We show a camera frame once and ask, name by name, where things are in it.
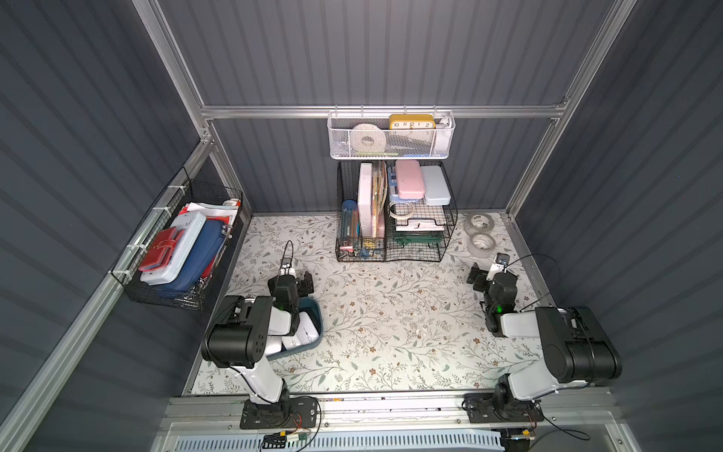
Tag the clear tape roll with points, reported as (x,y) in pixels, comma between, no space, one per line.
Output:
(478,223)
(481,245)

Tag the aluminium rail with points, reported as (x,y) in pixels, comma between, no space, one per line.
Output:
(582,420)

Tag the red wallet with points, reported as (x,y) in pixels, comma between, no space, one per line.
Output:
(161,250)

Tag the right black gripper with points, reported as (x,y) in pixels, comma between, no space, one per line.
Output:
(478,277)

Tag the white mesh hanging basket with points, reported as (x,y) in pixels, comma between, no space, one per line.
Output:
(401,144)

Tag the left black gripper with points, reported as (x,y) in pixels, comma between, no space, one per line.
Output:
(303,283)

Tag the teal plastic storage box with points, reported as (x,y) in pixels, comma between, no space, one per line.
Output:
(309,305)

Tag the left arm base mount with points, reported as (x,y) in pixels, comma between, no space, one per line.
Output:
(295,413)

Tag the white tape roll in basket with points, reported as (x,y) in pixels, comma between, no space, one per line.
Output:
(367,139)

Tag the white plastic case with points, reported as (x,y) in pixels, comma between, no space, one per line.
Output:
(191,224)

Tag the white box upright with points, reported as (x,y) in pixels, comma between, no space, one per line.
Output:
(365,198)

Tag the pink pencil case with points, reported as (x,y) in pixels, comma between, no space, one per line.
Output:
(410,181)

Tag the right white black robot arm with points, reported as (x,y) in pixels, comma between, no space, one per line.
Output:
(576,351)

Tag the clear tape roll front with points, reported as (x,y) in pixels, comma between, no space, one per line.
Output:
(481,245)

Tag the light grey pencil case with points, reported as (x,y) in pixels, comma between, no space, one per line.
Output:
(437,192)

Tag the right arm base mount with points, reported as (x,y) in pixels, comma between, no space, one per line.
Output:
(489,409)

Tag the clear tape roll rear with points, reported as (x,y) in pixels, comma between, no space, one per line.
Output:
(478,223)

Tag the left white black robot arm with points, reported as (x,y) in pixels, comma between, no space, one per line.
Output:
(247,331)

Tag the white computer mouse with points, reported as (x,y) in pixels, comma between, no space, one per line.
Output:
(305,337)

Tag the black wire desk organizer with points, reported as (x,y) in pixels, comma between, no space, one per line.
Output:
(407,231)

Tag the blue zip case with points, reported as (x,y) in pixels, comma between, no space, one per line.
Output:
(202,255)

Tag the small circuit board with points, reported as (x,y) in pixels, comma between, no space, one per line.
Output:
(283,440)

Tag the yellow clock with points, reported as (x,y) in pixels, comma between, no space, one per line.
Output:
(412,122)

